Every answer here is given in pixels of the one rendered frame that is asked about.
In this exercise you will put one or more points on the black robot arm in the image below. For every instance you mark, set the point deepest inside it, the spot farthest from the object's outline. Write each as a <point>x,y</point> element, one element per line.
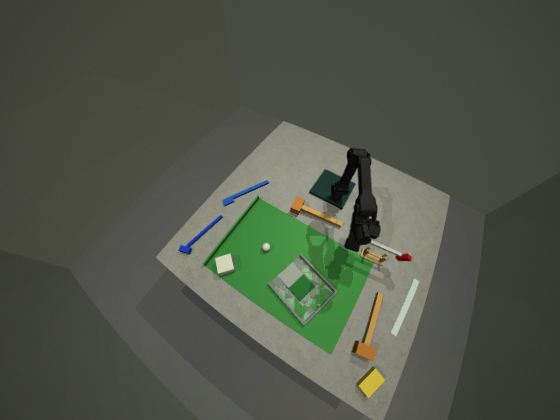
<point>365,204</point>

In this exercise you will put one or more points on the cream square block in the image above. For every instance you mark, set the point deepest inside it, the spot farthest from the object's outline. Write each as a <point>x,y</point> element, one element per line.
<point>225,264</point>

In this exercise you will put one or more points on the yellow flat block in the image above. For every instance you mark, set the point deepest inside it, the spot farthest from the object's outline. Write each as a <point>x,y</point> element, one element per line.
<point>370,382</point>

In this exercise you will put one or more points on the grey golf putter with red face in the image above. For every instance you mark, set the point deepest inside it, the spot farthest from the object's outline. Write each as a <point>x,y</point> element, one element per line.
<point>399,256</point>

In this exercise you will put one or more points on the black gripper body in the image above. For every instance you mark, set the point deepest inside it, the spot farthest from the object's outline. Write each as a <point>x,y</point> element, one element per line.
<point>350,242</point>

